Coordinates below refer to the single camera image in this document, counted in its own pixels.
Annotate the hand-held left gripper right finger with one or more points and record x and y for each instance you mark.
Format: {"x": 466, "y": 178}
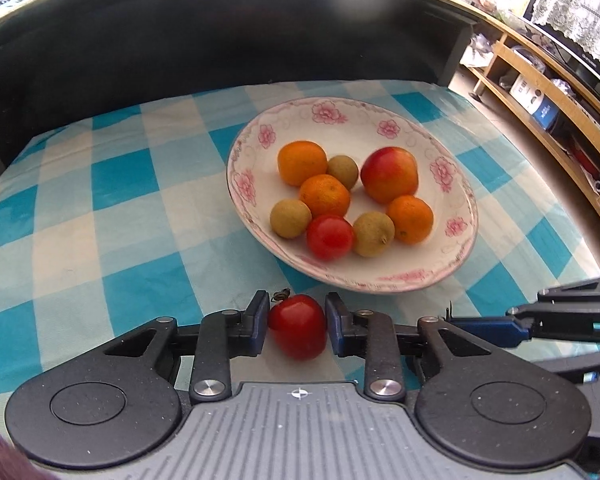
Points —
{"x": 334, "y": 327}

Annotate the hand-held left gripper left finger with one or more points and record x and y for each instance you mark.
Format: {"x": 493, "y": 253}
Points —
{"x": 259, "y": 327}

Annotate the red tomato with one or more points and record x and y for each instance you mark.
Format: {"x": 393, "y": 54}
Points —
{"x": 330, "y": 237}
{"x": 298, "y": 327}

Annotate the large brown longan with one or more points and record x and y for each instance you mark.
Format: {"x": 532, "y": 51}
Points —
{"x": 373, "y": 235}

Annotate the bumpy orange mandarin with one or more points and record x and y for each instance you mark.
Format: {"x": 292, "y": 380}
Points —
{"x": 325, "y": 196}

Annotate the red yellow apple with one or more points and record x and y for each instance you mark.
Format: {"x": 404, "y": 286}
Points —
{"x": 389, "y": 175}

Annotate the white floral rimmed plate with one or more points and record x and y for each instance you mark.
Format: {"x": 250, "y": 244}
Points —
{"x": 355, "y": 125}

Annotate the small brown longan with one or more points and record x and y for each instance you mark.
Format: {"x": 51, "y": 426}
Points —
{"x": 343, "y": 170}

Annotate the smooth round orange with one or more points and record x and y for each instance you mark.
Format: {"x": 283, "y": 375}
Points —
{"x": 302, "y": 162}

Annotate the blue white checkered tablecloth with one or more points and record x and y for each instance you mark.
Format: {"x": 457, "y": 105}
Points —
{"x": 105, "y": 240}

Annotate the wooden low shelf unit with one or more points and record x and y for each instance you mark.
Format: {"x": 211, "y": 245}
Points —
{"x": 575, "y": 125}

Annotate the blue packet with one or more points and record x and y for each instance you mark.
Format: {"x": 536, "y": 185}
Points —
{"x": 546, "y": 112}

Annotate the white box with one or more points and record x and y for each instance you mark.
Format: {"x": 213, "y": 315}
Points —
{"x": 527, "y": 91}

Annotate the dark maroon cloth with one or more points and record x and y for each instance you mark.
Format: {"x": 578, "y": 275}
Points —
{"x": 0, "y": 455}

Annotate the black sofa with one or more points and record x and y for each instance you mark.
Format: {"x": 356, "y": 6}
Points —
{"x": 180, "y": 35}

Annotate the white lace cloth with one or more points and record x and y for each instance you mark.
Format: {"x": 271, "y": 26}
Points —
{"x": 577, "y": 5}

